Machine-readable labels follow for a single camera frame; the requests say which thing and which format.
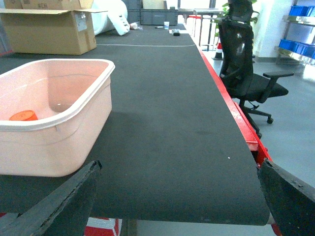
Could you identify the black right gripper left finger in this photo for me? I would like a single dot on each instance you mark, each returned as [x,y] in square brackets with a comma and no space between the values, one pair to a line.
[64,212]

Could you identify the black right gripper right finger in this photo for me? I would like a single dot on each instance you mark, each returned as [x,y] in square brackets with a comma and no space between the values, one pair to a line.
[291,201]

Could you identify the orange cylindrical capacitor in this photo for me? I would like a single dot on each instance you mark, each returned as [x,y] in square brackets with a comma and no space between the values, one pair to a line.
[26,115]

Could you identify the pink plastic storage box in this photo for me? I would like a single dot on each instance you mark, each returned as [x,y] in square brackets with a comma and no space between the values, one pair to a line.
[72,100]

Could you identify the brown cardboard box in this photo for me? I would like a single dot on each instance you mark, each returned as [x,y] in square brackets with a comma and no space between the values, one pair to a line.
[50,31]

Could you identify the blue bins on far rack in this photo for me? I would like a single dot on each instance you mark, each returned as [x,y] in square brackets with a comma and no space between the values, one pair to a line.
[298,41]

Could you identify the red white traffic cone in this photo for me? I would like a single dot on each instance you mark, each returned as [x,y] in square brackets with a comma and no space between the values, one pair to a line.
[218,55]

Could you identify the black office chair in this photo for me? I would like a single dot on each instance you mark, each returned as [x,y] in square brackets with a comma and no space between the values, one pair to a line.
[237,72]

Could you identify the far stainless steel shelf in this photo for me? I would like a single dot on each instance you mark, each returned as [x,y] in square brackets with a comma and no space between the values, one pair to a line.
[284,8]

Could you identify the potted green plant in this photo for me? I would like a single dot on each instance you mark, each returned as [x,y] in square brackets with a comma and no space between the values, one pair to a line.
[238,10]

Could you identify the grey plastic crate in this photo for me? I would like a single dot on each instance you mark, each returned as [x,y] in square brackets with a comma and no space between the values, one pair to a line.
[157,17]

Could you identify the small white cup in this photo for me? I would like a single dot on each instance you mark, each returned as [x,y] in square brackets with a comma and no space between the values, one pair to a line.
[166,25]

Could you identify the red metal frame table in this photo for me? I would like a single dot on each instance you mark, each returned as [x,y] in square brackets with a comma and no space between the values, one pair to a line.
[238,118]

